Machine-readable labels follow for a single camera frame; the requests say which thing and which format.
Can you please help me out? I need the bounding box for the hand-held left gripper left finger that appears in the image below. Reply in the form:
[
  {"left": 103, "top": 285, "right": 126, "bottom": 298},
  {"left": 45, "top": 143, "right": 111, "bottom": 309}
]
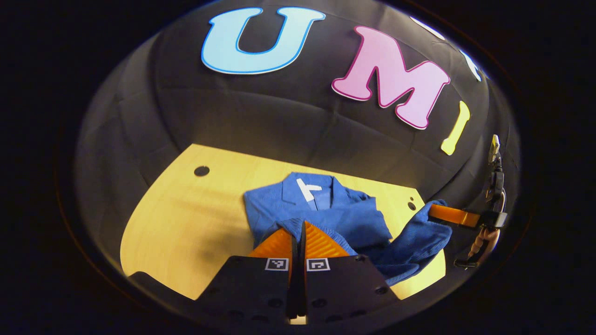
[{"left": 197, "top": 228, "right": 299, "bottom": 325}]

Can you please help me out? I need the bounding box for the blue knit jacket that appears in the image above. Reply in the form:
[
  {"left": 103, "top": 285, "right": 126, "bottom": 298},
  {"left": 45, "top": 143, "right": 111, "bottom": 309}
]
[{"left": 243, "top": 172, "right": 453, "bottom": 287}]

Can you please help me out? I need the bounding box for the black backdrop cloth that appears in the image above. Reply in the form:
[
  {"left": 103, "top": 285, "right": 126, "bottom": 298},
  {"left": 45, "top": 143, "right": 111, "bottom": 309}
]
[{"left": 74, "top": 0, "right": 520, "bottom": 280}]

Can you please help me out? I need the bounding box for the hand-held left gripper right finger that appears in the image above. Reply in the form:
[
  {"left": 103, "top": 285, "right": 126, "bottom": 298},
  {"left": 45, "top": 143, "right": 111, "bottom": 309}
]
[{"left": 298, "top": 221, "right": 402, "bottom": 325}]

